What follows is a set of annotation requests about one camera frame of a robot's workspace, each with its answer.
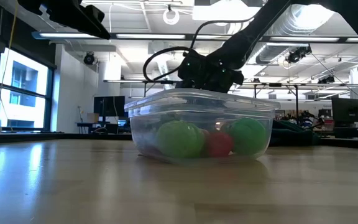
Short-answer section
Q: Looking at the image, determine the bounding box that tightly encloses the black background station frame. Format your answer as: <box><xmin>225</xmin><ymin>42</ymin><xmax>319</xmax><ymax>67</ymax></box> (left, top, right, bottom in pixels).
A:
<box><xmin>143</xmin><ymin>80</ymin><xmax>300</xmax><ymax>110</ymax></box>

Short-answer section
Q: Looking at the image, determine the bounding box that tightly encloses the dark green cloth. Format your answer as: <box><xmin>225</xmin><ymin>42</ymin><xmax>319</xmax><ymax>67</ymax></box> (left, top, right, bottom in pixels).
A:
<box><xmin>270</xmin><ymin>120</ymin><xmax>321</xmax><ymax>147</ymax></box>

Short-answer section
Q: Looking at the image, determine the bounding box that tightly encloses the large window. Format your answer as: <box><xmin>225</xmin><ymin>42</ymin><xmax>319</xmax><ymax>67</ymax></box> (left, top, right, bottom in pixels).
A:
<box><xmin>0</xmin><ymin>46</ymin><xmax>55</xmax><ymax>133</ymax></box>

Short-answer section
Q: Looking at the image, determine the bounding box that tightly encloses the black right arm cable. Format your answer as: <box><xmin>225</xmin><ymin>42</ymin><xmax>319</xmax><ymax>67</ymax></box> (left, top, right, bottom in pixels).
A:
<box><xmin>142</xmin><ymin>46</ymin><xmax>198</xmax><ymax>82</ymax></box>
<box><xmin>191</xmin><ymin>18</ymin><xmax>260</xmax><ymax>48</ymax></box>

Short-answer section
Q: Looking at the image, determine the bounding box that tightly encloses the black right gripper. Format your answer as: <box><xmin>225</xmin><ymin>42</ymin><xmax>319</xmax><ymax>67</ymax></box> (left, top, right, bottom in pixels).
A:
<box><xmin>178</xmin><ymin>51</ymin><xmax>245</xmax><ymax>93</ymax></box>

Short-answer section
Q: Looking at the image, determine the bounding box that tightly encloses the black ceiling camera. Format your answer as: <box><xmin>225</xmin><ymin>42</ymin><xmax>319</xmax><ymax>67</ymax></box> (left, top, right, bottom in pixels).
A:
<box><xmin>83</xmin><ymin>52</ymin><xmax>96</xmax><ymax>65</ymax></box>

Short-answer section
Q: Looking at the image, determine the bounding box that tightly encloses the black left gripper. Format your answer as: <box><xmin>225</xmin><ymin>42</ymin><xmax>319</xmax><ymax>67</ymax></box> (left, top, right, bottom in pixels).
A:
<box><xmin>17</xmin><ymin>0</ymin><xmax>111</xmax><ymax>40</ymax></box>

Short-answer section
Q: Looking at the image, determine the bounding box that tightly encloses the clear plastic tupperware container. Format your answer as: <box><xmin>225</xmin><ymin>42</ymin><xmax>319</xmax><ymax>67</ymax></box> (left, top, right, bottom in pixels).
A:
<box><xmin>124</xmin><ymin>88</ymin><xmax>282</xmax><ymax>166</ymax></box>

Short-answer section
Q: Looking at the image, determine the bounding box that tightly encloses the white cable ring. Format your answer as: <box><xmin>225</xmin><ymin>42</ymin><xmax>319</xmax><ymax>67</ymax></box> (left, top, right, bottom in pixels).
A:
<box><xmin>162</xmin><ymin>8</ymin><xmax>180</xmax><ymax>26</ymax></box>

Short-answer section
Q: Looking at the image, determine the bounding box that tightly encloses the long ceiling light bar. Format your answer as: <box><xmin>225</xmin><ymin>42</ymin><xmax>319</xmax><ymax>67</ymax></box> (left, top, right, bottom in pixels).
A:
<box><xmin>31</xmin><ymin>30</ymin><xmax>358</xmax><ymax>44</ymax></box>

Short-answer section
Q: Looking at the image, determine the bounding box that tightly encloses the light green sliced toy lime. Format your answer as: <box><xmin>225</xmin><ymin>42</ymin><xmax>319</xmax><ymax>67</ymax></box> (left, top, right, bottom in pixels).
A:
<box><xmin>156</xmin><ymin>120</ymin><xmax>205</xmax><ymax>159</ymax></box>

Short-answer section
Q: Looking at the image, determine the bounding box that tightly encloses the silver ribbed air duct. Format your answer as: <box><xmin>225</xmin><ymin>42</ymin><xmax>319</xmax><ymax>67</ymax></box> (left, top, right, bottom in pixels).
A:
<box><xmin>256</xmin><ymin>2</ymin><xmax>343</xmax><ymax>65</ymax></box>

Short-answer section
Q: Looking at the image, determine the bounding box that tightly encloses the black computer monitor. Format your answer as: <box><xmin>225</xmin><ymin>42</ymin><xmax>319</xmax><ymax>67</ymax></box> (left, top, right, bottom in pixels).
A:
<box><xmin>331</xmin><ymin>98</ymin><xmax>358</xmax><ymax>123</ymax></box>
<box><xmin>93</xmin><ymin>95</ymin><xmax>126</xmax><ymax>118</ymax></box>

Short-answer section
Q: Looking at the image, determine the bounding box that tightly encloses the pink toy peach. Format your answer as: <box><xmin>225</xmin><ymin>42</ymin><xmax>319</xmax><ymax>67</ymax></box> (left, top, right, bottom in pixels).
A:
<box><xmin>204</xmin><ymin>130</ymin><xmax>234</xmax><ymax>158</ymax></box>

